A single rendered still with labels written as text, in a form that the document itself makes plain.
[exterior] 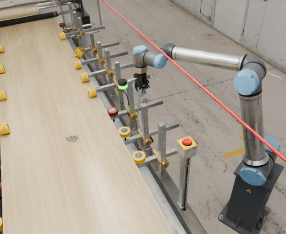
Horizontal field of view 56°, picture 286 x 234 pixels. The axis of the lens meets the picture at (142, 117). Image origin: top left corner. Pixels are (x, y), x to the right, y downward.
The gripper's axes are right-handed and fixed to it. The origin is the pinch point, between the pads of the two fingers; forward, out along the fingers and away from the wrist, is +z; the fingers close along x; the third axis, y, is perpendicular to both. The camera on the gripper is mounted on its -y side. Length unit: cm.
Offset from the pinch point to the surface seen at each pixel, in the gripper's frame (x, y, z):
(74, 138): -53, 12, 10
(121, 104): -8.4, -25.0, 22.8
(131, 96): -7.7, 0.1, -0.9
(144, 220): -35, 84, 11
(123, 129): -21.8, 18.0, 10.7
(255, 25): 266, -170, 57
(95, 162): -47, 38, 11
